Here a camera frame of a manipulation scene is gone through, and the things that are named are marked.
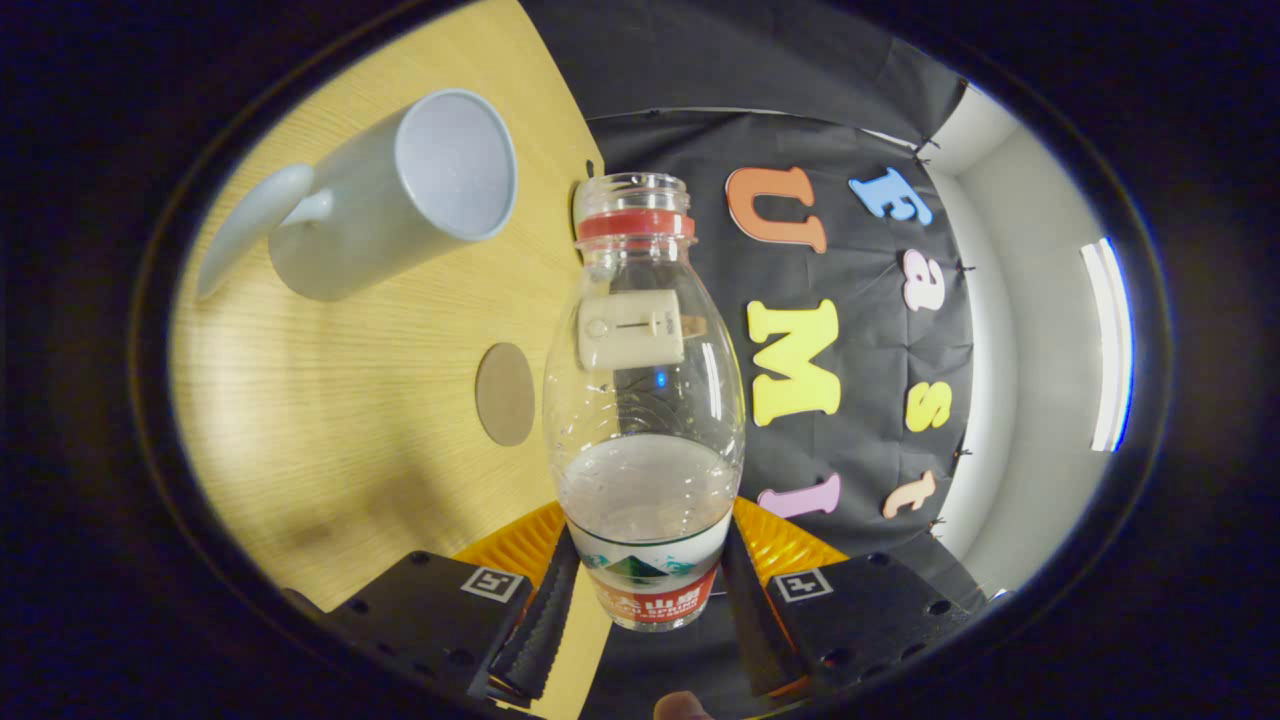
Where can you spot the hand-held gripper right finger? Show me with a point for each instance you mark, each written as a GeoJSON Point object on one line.
{"type": "Point", "coordinates": [870, 610]}

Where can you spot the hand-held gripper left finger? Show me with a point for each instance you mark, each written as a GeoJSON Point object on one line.
{"type": "Point", "coordinates": [430, 610]}

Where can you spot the round brown coaster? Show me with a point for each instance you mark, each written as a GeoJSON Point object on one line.
{"type": "Point", "coordinates": [505, 395]}

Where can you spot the clear plastic juice bottle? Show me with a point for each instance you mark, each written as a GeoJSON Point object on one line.
{"type": "Point", "coordinates": [645, 480]}

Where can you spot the pale grey cup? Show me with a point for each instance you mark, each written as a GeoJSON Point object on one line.
{"type": "Point", "coordinates": [370, 220]}

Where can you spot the wooden table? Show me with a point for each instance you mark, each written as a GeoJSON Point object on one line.
{"type": "Point", "coordinates": [350, 400]}

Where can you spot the bread slice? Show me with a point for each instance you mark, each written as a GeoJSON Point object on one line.
{"type": "Point", "coordinates": [694, 326]}

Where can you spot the white toaster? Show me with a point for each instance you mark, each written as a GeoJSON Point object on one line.
{"type": "Point", "coordinates": [630, 330]}

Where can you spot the large ceiling light panel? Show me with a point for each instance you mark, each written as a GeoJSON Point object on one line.
{"type": "Point", "coordinates": [1108, 345]}

